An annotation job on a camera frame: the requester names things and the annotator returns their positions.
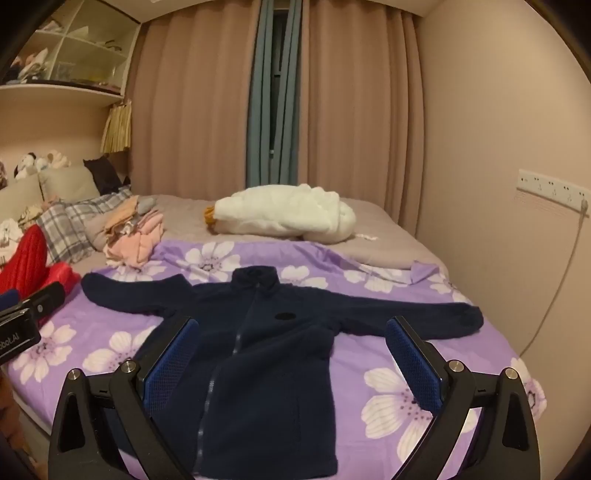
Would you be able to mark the grey bed sheet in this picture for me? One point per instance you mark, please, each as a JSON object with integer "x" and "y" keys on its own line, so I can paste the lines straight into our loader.
{"x": 397, "y": 235}

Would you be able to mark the pink curtain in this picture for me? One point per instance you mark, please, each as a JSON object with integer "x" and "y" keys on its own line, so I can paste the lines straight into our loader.
{"x": 194, "y": 115}
{"x": 360, "y": 115}

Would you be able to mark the blue-grey curtain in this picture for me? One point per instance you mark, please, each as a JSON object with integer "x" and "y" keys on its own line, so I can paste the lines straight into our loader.
{"x": 261, "y": 115}

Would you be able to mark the purple floral blanket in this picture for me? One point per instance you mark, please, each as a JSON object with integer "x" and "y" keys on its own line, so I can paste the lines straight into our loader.
{"x": 351, "y": 369}

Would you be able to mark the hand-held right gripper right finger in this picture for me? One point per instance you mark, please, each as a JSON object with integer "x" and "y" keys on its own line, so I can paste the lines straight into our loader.
{"x": 413, "y": 364}

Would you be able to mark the yellow fringed cloth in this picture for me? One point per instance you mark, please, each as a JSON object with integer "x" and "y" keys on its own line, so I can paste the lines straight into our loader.
{"x": 115, "y": 129}

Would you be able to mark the white wall shelf unit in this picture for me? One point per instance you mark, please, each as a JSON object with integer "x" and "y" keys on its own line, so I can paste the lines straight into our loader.
{"x": 69, "y": 90}

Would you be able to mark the shiny red garment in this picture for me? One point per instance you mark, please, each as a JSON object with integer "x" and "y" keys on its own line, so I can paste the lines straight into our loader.
{"x": 60, "y": 274}

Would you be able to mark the white wall power strip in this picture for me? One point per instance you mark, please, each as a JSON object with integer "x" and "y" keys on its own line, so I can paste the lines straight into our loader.
{"x": 549, "y": 187}

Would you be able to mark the black and white plush toy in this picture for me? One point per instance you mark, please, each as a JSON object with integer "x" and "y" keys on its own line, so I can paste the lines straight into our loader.
{"x": 30, "y": 164}

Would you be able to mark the red knitted sweater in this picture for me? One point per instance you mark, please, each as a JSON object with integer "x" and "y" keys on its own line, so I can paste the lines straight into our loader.
{"x": 25, "y": 258}

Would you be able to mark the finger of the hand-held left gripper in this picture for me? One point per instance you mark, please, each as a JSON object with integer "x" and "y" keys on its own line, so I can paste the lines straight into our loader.
{"x": 46, "y": 300}
{"x": 9, "y": 300}

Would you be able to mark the pile of pink clothes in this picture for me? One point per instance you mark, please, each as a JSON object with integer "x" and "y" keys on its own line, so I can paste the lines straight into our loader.
{"x": 138, "y": 244}

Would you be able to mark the navy fleece jacket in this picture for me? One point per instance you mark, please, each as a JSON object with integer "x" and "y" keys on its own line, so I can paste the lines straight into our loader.
{"x": 277, "y": 369}

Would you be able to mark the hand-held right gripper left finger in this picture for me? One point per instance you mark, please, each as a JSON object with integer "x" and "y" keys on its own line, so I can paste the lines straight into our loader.
{"x": 173, "y": 364}

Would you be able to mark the grey plaid cloth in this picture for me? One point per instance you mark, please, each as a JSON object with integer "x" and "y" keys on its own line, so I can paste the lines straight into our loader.
{"x": 69, "y": 226}

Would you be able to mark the beige pillow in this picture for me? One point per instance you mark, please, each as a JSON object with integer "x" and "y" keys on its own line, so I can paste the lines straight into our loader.
{"x": 23, "y": 194}
{"x": 69, "y": 184}

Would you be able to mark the small white paper scrap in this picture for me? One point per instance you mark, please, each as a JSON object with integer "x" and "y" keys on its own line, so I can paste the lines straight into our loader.
{"x": 367, "y": 237}

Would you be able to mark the white fluffy garment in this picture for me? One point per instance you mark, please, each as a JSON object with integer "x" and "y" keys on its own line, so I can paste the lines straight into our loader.
{"x": 286, "y": 212}

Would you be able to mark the white crumpled cloth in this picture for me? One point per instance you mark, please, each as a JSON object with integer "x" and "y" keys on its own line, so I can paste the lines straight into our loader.
{"x": 9, "y": 235}

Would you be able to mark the bundled pale clothes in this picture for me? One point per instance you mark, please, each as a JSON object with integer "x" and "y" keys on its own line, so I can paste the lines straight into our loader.
{"x": 30, "y": 64}

